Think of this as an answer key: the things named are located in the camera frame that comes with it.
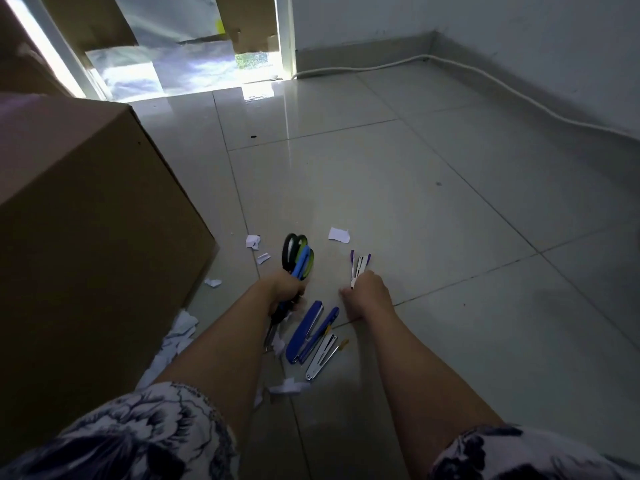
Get person's left hand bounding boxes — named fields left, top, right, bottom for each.
left=259, top=268, right=315, bottom=329

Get person's right hand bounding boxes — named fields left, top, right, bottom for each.
left=337, top=271, right=397, bottom=323

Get purple and white stapler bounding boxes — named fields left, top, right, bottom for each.
left=348, top=249, right=373, bottom=290

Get blue utility knife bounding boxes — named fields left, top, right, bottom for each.
left=291, top=245, right=313, bottom=281

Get blue stapler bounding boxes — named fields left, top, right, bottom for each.
left=284, top=300, right=341, bottom=366

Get green-handled scissors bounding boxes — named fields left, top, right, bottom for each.
left=271, top=235, right=317, bottom=346
left=263, top=232, right=307, bottom=353

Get silver stapler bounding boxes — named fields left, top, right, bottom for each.
left=304, top=331, right=351, bottom=382

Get pile of white paper scraps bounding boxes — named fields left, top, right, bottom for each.
left=134, top=226, right=351, bottom=411

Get brown cardboard box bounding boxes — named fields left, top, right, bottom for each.
left=0, top=92, right=219, bottom=449
left=0, top=0, right=77, bottom=99

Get person's left forearm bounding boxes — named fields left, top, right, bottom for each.
left=152, top=304, right=287, bottom=447

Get person's right forearm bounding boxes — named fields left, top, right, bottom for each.
left=356, top=313, right=507, bottom=477

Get brown cardboard sheet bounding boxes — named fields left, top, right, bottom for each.
left=39, top=0, right=139, bottom=51
left=214, top=0, right=281, bottom=55

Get flattened brown cardboard box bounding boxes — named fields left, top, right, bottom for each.
left=0, top=0, right=77, bottom=99

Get thick white cable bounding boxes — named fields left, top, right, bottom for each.
left=291, top=54, right=640, bottom=142

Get white door frame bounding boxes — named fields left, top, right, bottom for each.
left=274, top=0, right=297, bottom=81
left=5, top=0, right=110, bottom=101

